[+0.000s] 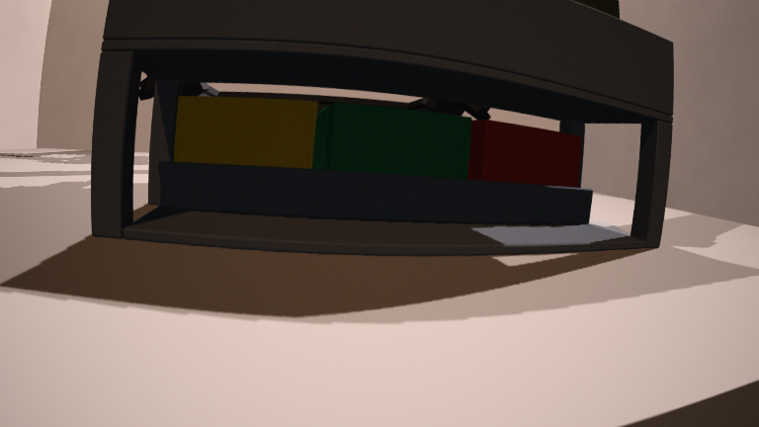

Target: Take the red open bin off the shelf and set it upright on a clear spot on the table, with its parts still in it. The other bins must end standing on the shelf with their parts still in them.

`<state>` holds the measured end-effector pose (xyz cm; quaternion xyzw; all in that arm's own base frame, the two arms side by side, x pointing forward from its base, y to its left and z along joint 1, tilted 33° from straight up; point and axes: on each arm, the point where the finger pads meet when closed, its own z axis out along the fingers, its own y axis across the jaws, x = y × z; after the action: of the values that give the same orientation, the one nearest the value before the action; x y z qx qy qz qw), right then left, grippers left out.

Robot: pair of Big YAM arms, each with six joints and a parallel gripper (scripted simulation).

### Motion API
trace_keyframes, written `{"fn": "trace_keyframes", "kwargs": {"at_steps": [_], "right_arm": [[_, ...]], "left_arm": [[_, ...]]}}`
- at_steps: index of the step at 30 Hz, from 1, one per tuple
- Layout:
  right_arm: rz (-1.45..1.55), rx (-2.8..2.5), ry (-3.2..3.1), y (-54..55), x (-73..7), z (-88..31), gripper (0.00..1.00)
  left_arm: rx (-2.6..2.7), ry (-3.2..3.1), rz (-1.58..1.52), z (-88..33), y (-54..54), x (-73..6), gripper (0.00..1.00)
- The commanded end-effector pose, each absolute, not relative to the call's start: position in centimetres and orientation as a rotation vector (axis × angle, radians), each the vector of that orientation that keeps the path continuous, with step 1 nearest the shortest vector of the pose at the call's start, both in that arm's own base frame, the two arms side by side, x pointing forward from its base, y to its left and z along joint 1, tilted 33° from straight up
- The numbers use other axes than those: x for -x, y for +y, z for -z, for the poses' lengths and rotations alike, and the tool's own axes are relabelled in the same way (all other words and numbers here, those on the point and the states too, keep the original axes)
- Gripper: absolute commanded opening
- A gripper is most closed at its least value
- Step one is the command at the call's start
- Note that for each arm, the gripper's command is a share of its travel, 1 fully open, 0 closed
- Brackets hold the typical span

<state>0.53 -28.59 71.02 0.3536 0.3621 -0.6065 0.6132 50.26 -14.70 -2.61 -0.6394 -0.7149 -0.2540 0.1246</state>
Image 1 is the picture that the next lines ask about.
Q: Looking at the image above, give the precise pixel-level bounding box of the red bin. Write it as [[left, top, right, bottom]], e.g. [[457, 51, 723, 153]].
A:
[[467, 120, 582, 188]]

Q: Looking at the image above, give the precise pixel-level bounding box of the dark grey shelf rack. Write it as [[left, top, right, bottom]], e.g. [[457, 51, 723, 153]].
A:
[[91, 0, 674, 256]]

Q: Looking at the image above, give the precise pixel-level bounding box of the green open bin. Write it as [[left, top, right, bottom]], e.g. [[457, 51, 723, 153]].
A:
[[312, 103, 471, 179]]

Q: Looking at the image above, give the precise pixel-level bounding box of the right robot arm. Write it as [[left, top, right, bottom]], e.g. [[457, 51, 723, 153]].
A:
[[140, 74, 153, 88]]

